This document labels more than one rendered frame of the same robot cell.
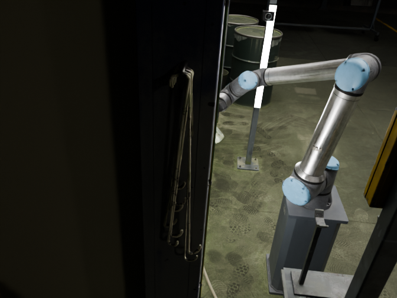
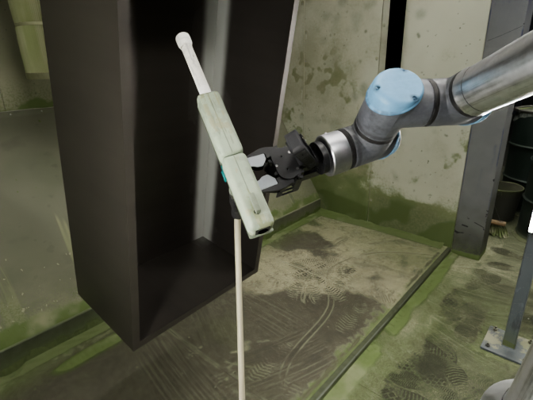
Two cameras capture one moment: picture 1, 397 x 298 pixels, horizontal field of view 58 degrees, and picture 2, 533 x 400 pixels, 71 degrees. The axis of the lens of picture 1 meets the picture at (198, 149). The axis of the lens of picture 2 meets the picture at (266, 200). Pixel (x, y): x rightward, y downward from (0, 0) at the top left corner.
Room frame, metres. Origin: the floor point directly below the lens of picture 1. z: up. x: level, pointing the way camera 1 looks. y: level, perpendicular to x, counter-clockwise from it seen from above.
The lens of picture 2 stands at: (1.01, -0.48, 1.29)
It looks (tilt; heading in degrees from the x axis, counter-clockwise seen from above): 20 degrees down; 39
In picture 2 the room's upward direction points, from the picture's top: 2 degrees counter-clockwise
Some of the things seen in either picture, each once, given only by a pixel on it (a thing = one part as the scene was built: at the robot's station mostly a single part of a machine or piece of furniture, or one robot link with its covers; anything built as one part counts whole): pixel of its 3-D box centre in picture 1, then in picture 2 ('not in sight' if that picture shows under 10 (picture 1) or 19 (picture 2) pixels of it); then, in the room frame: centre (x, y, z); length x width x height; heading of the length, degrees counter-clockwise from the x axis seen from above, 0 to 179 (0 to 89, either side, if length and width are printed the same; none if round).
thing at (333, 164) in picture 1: (320, 172); not in sight; (1.54, -0.64, 0.83); 0.17 x 0.15 x 0.18; 137
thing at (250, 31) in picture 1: (258, 32); not in sight; (4.35, -0.62, 0.86); 0.54 x 0.54 x 0.01
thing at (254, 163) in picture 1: (247, 163); (508, 345); (2.82, -0.48, 0.01); 0.20 x 0.20 x 0.01; 87
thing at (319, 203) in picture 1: (315, 192); not in sight; (1.55, -0.65, 0.69); 0.19 x 0.19 x 0.10
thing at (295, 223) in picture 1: (301, 240); not in sight; (1.55, -0.65, 0.32); 0.31 x 0.31 x 0.64; 87
